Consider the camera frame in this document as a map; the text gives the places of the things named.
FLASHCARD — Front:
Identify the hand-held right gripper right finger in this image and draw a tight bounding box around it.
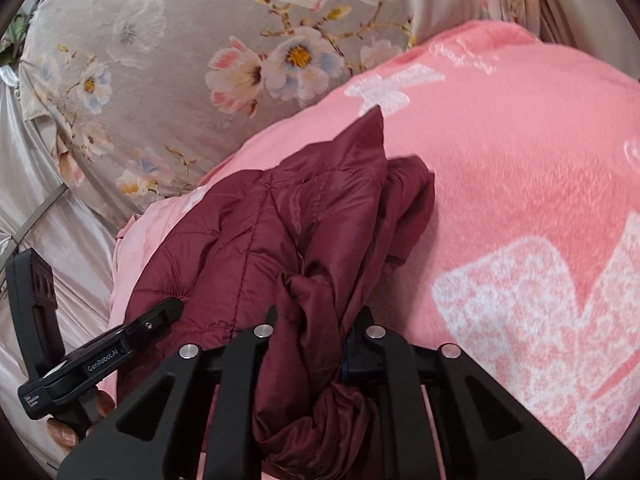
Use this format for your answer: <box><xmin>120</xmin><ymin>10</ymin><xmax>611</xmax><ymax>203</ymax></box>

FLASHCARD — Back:
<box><xmin>344</xmin><ymin>305</ymin><xmax>586</xmax><ymax>480</ymax></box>

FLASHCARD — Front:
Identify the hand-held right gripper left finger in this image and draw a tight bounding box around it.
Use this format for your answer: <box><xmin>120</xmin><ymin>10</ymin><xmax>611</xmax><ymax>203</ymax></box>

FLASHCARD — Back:
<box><xmin>57</xmin><ymin>305</ymin><xmax>279</xmax><ymax>480</ymax></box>

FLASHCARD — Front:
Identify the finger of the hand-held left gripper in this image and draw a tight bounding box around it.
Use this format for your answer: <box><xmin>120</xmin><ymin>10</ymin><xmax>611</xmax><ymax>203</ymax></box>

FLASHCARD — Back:
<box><xmin>125</xmin><ymin>297</ymin><xmax>184</xmax><ymax>347</ymax></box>

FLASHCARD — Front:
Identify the maroon quilted puffer jacket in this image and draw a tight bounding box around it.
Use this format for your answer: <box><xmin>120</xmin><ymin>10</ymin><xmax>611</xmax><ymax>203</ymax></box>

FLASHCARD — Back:
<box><xmin>122</xmin><ymin>107</ymin><xmax>436</xmax><ymax>477</ymax></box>

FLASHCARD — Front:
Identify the person's left hand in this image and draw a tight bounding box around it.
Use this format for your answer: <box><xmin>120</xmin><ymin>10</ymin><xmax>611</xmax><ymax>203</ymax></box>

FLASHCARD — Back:
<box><xmin>46</xmin><ymin>389</ymin><xmax>117</xmax><ymax>449</ymax></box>

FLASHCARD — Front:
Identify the silver satin cloth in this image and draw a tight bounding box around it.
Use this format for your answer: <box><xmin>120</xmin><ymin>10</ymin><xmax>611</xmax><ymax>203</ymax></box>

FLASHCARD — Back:
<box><xmin>0</xmin><ymin>80</ymin><xmax>121</xmax><ymax>461</ymax></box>

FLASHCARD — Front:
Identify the grey metal strip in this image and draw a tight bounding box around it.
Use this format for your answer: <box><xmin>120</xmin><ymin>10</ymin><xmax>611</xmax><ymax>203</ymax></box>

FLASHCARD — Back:
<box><xmin>14</xmin><ymin>184</ymin><xmax>68</xmax><ymax>252</ymax></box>

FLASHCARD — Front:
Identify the grey floral bed sheet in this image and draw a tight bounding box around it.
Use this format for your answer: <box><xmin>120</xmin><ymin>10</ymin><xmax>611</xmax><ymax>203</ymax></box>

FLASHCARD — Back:
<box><xmin>17</xmin><ymin>0</ymin><xmax>541</xmax><ymax>216</ymax></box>

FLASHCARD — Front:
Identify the pink patterned fleece blanket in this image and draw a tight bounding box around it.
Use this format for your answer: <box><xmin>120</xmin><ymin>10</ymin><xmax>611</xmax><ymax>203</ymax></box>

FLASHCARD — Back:
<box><xmin>95</xmin><ymin>19</ymin><xmax>640</xmax><ymax>480</ymax></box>

